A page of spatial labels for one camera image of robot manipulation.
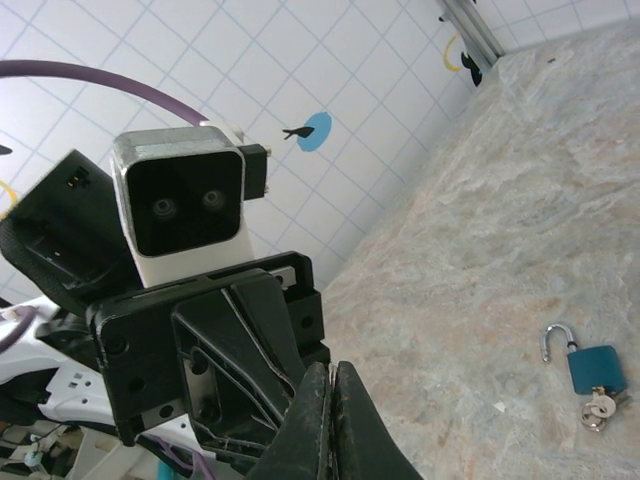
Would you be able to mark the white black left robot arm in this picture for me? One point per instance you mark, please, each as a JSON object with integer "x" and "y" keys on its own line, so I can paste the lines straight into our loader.
{"x": 70, "y": 390}

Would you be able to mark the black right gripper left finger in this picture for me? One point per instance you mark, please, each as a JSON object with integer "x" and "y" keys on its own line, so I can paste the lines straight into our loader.
{"x": 305, "y": 435}

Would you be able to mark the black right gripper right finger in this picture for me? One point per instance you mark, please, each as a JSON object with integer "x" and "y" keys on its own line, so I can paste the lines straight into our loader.
{"x": 360, "y": 440}

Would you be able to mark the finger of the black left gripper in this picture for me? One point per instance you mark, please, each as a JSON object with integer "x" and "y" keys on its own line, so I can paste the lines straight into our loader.
{"x": 225, "y": 380}
{"x": 270, "y": 320}

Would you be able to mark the aluminium frame post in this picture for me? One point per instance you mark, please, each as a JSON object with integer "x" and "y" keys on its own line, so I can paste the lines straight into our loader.
{"x": 475, "y": 25}

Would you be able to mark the blue padlock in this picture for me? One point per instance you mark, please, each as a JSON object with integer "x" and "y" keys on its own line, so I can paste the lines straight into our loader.
{"x": 597, "y": 370}

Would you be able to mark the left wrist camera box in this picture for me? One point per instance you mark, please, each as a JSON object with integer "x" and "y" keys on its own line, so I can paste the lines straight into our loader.
{"x": 185, "y": 210}

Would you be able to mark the fish on blue disc sticker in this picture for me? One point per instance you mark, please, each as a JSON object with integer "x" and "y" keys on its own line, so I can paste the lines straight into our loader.
{"x": 317, "y": 132}

